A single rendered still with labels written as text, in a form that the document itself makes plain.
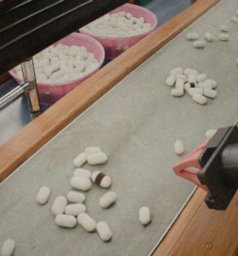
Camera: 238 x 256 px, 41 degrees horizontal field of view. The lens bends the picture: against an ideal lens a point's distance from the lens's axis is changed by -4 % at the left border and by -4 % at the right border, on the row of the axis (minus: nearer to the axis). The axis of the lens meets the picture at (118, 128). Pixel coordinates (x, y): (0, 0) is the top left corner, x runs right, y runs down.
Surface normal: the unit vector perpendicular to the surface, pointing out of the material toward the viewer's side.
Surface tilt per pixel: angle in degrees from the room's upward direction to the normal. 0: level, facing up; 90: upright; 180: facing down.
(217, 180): 50
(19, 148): 0
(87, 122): 0
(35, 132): 0
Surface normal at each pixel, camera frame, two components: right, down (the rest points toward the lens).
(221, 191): 0.62, -0.13
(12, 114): 0.02, -0.72
